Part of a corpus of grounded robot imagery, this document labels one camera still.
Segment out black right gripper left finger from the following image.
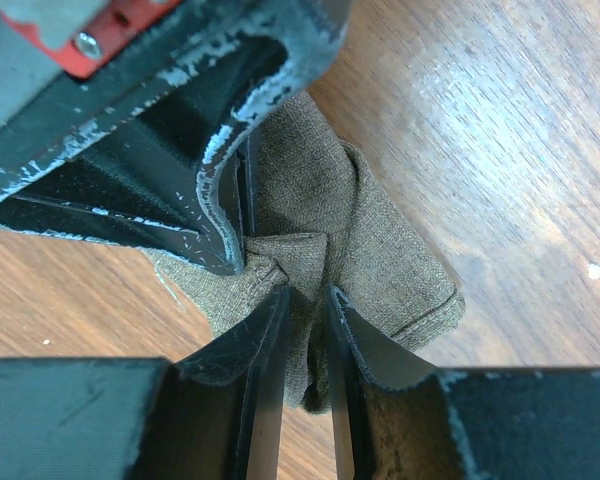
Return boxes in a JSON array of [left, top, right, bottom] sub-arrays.
[[0, 287, 289, 479]]

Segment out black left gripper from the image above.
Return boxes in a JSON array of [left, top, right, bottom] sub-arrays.
[[0, 1, 350, 275]]

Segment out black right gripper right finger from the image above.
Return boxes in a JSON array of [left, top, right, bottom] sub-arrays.
[[325, 286, 600, 479]]

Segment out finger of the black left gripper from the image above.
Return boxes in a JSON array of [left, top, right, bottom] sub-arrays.
[[239, 134, 258, 235]]

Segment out brown cloth napkin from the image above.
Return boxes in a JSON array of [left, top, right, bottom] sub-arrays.
[[149, 93, 465, 414]]

